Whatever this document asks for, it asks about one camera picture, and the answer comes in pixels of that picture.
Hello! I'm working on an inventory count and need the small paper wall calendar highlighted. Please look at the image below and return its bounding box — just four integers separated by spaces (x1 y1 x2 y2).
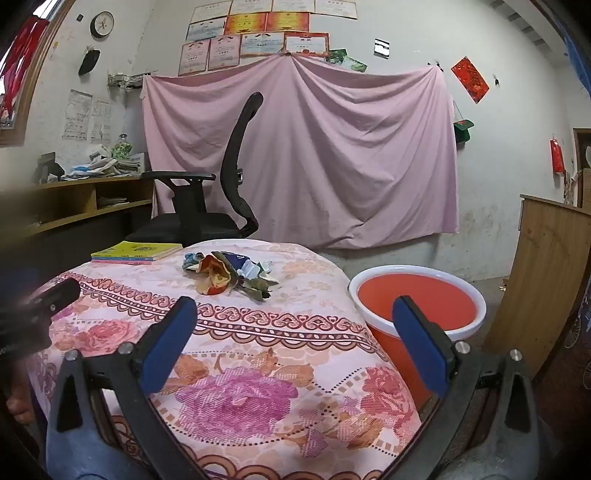
90 99 113 143

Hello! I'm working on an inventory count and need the person's left hand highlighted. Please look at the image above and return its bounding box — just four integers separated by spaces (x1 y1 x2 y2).
6 381 37 425

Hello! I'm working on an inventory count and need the wooden desk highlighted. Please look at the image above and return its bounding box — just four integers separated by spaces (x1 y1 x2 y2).
0 174 158 278

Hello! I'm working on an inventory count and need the green hat ornament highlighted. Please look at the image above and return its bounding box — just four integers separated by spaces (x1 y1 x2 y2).
452 100 475 147

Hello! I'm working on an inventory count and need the large paper wall calendar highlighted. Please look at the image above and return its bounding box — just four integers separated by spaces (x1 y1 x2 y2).
61 89 93 140

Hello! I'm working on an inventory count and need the yellow book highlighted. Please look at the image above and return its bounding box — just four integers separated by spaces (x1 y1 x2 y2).
91 241 184 260

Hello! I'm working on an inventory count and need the red hanging ornament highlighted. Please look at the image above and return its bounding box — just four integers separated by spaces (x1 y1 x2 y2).
549 135 567 176

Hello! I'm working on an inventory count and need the round wall clock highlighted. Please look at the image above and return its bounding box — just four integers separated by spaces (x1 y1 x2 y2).
89 11 115 38

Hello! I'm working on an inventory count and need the red paper poster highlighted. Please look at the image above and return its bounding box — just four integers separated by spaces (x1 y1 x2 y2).
450 56 490 104

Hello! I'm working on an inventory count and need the group of framed certificates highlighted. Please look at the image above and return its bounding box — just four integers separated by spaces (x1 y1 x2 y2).
178 0 358 77

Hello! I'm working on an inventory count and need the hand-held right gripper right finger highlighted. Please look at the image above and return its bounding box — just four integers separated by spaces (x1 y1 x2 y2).
383 295 541 480

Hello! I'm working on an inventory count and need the blue white wrapper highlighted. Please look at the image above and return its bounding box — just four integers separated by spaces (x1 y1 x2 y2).
219 250 252 278

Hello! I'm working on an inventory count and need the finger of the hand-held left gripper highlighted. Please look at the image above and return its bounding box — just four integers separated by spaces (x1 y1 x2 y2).
28 278 82 319

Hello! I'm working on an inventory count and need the black hanging pouch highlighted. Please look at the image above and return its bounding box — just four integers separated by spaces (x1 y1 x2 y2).
78 45 101 77

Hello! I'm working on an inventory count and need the glass jar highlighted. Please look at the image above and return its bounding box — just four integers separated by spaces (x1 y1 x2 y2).
111 134 134 161

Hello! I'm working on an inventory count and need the red basin with white rim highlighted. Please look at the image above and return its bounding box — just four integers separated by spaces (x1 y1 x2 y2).
348 264 488 411

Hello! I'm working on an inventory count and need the wooden window frame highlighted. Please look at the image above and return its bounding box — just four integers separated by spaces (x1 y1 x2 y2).
0 0 77 148

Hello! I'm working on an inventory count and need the wooden door frame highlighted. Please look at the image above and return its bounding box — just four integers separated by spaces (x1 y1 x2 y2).
573 127 591 208

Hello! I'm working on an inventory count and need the wooden cabinet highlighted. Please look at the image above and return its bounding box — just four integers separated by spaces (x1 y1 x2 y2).
482 194 591 384

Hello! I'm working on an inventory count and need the pink wall sheet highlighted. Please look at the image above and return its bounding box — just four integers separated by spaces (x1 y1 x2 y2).
140 53 460 250

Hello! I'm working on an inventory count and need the wire wall rack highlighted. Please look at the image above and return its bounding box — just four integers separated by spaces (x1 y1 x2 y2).
107 70 155 90

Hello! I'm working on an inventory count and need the black office chair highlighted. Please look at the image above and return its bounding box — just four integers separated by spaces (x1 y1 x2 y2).
130 91 265 247

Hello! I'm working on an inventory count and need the black desk device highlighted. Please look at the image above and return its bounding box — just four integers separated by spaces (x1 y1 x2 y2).
34 152 68 184

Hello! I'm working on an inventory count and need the pile of papers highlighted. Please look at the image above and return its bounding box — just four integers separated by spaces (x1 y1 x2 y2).
62 157 141 181

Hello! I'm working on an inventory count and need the olive green wrapper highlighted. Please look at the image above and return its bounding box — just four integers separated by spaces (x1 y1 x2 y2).
233 274 280 303

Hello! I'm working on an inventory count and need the silver white wrapper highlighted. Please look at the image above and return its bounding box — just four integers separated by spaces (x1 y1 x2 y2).
242 260 275 280

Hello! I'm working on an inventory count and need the floral pink blanket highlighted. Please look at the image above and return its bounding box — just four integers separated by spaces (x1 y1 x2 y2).
25 237 423 480

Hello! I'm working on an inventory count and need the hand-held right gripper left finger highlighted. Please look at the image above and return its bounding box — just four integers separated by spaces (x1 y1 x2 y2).
45 296 218 480

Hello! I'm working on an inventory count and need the red flag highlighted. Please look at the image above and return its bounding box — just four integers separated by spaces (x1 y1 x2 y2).
0 16 49 121

